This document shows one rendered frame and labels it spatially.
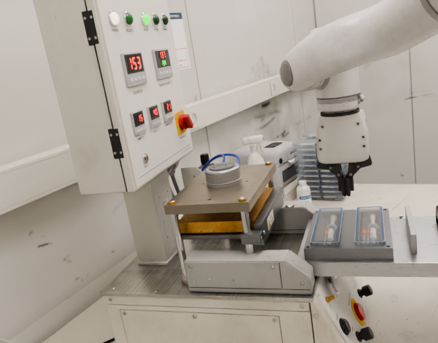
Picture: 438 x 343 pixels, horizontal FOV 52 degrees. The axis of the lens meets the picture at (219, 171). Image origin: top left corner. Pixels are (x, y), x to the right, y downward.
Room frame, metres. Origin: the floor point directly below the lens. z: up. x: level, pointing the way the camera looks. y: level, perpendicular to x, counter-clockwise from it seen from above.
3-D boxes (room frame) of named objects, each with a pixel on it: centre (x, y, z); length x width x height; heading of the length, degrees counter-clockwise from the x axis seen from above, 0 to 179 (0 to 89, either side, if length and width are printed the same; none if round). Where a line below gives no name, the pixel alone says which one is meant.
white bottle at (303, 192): (1.55, -0.29, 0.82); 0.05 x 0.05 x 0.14
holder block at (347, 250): (0.88, -0.25, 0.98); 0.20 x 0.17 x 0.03; 160
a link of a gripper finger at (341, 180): (0.88, -0.24, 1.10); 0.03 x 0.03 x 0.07; 69
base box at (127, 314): (0.98, -0.02, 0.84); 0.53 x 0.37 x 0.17; 70
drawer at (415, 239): (0.86, -0.30, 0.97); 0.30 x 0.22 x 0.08; 70
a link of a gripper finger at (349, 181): (0.87, -0.27, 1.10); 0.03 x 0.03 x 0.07; 69
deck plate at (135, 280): (0.98, 0.02, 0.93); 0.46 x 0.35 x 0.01; 70
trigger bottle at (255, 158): (1.77, -0.16, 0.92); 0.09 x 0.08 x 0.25; 84
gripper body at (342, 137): (0.88, -0.25, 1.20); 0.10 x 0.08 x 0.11; 69
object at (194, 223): (0.97, -0.01, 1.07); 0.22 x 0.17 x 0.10; 160
